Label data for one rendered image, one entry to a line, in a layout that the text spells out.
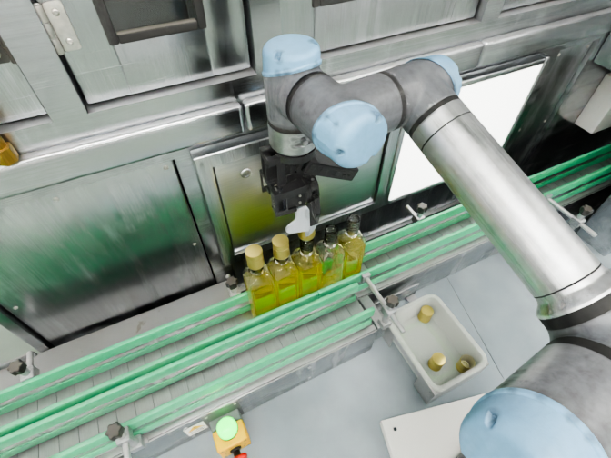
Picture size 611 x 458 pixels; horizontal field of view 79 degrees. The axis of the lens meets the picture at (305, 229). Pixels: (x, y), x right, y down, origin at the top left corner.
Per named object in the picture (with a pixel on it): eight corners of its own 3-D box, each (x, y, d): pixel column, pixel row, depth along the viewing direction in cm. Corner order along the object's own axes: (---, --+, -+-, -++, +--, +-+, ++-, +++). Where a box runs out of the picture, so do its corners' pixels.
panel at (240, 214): (490, 158, 119) (542, 51, 93) (496, 164, 117) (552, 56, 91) (221, 258, 94) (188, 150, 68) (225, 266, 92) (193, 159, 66)
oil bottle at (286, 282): (291, 294, 98) (288, 245, 82) (300, 312, 95) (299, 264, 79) (272, 303, 97) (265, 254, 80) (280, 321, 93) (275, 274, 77)
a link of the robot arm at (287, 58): (282, 65, 42) (247, 38, 47) (285, 144, 50) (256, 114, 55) (338, 48, 45) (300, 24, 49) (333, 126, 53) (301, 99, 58)
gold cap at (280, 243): (285, 243, 79) (285, 231, 76) (292, 256, 77) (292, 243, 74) (270, 250, 78) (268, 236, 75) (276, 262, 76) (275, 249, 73)
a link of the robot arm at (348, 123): (419, 94, 41) (358, 55, 47) (338, 126, 37) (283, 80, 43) (405, 151, 47) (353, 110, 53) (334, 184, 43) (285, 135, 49)
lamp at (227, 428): (234, 414, 84) (232, 411, 82) (241, 434, 82) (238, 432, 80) (215, 423, 83) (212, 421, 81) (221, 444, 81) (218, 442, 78)
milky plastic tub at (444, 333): (426, 305, 110) (434, 290, 103) (480, 373, 97) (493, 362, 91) (377, 329, 105) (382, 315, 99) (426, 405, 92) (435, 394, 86)
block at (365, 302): (366, 305, 103) (370, 293, 98) (385, 334, 98) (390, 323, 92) (355, 311, 102) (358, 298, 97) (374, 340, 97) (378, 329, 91)
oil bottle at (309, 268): (311, 287, 100) (312, 237, 83) (320, 303, 96) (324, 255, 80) (292, 294, 98) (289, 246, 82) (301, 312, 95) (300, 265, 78)
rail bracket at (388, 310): (365, 287, 99) (372, 261, 89) (403, 342, 89) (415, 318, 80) (356, 292, 98) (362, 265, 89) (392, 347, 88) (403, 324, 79)
